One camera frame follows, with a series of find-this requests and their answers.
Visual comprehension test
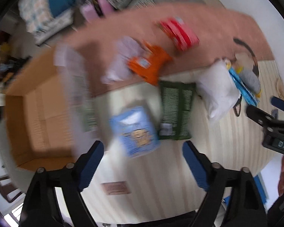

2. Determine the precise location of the blue long snack bag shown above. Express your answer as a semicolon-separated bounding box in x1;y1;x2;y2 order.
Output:
228;67;259;107

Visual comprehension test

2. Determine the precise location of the white pillow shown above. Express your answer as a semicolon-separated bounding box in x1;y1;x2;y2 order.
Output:
196;59;240;122

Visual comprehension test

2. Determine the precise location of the green striped pack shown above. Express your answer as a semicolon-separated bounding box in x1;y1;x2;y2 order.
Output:
158;80;195;140

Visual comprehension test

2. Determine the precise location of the blue bear tissue pack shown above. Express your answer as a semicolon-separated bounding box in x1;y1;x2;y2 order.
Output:
110;106;160;158

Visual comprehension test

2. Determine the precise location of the red snack pack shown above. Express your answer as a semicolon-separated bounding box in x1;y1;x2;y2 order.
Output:
157;17;200;52

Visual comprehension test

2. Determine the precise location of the orange snack bag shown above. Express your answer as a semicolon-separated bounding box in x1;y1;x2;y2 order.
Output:
128;41;173;86

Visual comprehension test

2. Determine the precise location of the lavender cloth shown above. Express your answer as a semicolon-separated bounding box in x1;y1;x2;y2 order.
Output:
101;36;146;85

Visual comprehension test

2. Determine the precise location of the grey plush toy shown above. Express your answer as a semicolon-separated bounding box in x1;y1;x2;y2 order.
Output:
236;68;261;97

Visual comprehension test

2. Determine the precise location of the brown cardboard box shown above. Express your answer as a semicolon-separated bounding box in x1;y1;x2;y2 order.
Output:
4;44;99;171

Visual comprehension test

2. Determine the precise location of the pink cat rug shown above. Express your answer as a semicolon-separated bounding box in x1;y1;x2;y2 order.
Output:
63;3;281;191

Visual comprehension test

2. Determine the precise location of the plaid and blue bedding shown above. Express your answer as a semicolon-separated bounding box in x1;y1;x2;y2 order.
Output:
18;0;77;46

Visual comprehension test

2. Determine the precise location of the pink suitcase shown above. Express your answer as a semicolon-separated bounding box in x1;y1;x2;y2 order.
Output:
80;0;115;23

